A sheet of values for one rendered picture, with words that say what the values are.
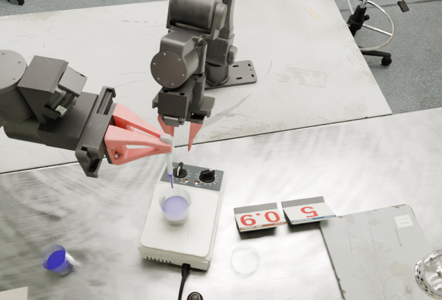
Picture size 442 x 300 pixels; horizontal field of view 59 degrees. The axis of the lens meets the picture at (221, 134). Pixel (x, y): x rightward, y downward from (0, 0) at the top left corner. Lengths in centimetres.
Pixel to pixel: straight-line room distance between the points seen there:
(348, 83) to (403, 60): 151
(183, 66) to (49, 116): 20
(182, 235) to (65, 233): 25
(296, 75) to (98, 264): 63
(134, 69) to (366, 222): 64
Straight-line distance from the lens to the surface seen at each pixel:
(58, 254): 79
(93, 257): 80
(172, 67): 58
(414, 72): 250
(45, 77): 45
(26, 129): 53
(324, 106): 98
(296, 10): 119
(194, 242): 69
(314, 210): 82
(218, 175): 79
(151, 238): 70
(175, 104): 59
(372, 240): 84
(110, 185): 85
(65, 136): 48
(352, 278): 81
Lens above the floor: 165
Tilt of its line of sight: 58 degrees down
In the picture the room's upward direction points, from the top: 5 degrees clockwise
